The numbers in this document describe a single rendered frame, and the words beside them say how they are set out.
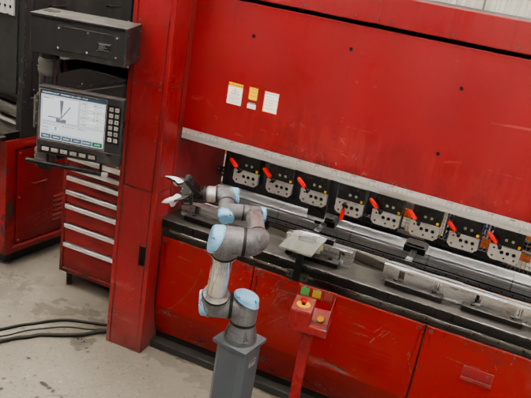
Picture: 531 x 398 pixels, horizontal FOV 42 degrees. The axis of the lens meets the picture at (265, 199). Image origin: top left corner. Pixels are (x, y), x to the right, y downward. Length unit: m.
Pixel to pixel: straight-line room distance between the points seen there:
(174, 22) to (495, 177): 1.76
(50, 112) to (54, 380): 1.49
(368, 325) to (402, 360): 0.25
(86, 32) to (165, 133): 0.66
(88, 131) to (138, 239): 0.74
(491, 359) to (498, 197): 0.81
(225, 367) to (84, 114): 1.45
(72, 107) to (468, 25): 1.96
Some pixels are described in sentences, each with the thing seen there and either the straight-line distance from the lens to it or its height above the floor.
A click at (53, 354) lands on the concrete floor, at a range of 4.34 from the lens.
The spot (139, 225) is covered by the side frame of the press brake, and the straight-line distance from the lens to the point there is 3.98.
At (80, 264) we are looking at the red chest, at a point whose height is 0.21.
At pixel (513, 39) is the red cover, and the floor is 2.22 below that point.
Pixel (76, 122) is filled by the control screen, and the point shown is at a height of 1.44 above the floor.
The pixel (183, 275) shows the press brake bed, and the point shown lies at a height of 0.56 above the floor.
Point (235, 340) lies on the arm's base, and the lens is 3.10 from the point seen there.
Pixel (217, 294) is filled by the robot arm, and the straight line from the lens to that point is 2.96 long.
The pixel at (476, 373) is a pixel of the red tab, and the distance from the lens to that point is 3.73.
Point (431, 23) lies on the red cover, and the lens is 3.37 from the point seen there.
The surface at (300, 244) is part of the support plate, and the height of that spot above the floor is 1.00.
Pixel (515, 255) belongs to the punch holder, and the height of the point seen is 1.23.
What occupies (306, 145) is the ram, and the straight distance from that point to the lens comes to 3.62.
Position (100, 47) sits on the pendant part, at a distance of 3.56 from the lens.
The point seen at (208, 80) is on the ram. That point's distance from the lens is 3.79.
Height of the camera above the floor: 2.49
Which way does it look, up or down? 21 degrees down
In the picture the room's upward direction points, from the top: 10 degrees clockwise
